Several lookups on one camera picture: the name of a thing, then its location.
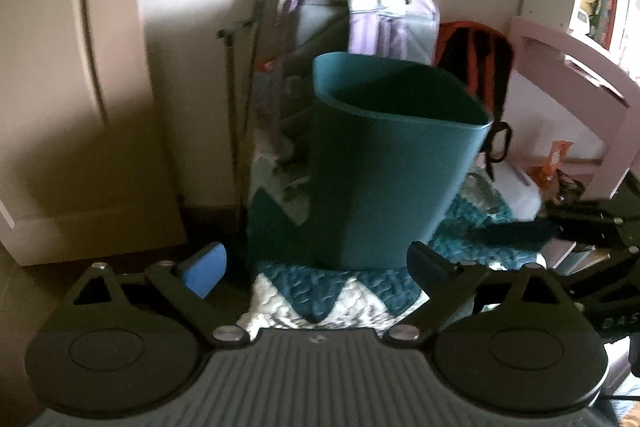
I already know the teal plastic trash bin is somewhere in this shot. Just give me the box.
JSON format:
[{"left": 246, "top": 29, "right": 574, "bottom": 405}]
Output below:
[{"left": 308, "top": 57, "right": 492, "bottom": 270}]

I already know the teal white zigzag quilt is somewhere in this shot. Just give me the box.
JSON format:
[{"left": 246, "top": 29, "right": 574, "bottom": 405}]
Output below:
[{"left": 238, "top": 168, "right": 544, "bottom": 338}]

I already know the beige wooden door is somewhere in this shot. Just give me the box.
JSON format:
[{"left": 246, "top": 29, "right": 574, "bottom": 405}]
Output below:
[{"left": 1, "top": 0, "right": 184, "bottom": 265}]

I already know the orange snack bag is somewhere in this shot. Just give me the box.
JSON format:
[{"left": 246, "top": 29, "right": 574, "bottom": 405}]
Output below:
[{"left": 527, "top": 140, "right": 573, "bottom": 188}]

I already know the black orange backpack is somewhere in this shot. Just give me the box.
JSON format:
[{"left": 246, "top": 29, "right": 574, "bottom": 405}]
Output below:
[{"left": 435, "top": 20, "right": 514, "bottom": 180}]

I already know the purple grey backpack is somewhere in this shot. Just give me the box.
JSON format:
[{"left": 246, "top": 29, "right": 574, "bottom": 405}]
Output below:
[{"left": 248, "top": 0, "right": 440, "bottom": 225}]

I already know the pink desk frame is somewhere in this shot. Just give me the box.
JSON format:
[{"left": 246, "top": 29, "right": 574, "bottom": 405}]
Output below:
[{"left": 504, "top": 17, "right": 639, "bottom": 199}]

